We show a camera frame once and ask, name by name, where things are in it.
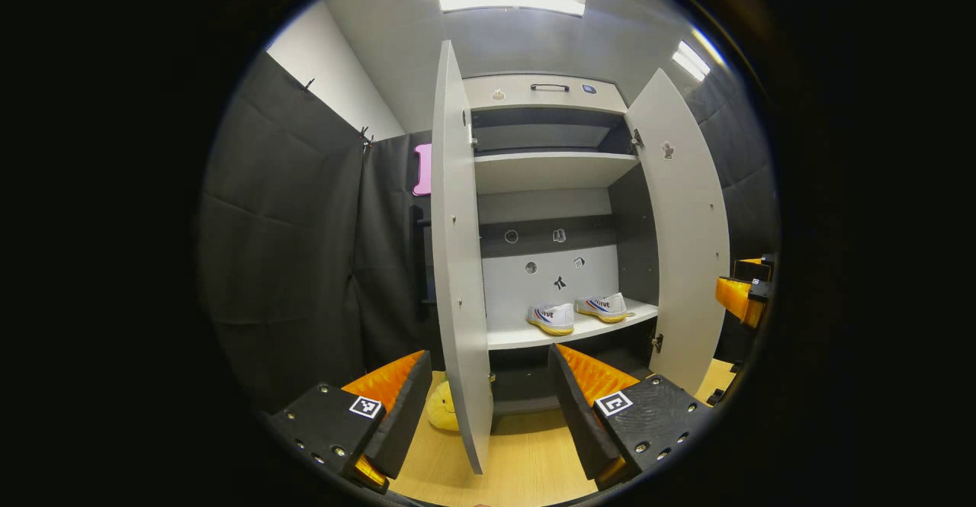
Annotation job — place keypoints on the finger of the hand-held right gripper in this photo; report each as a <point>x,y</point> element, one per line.
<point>736,297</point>
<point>755,269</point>

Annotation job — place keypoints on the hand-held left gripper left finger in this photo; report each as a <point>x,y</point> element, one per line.
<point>400,423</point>

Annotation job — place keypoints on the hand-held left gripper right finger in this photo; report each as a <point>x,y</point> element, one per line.
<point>572,415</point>

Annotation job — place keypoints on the grey shoe cabinet door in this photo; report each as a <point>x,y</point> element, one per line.
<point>461,263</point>
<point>686,248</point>

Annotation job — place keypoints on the white canvas shoe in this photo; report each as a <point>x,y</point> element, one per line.
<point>602,307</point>
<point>553,318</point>

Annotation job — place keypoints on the grey shoe cabinet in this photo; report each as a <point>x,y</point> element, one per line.
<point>511,293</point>

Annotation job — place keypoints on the grey cabinet drawer front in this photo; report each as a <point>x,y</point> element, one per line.
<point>518,99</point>

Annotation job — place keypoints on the yellow plush toy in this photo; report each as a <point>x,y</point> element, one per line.
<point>442,409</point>

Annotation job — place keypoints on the small ceiling light panel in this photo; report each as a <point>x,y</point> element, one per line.
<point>690,61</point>

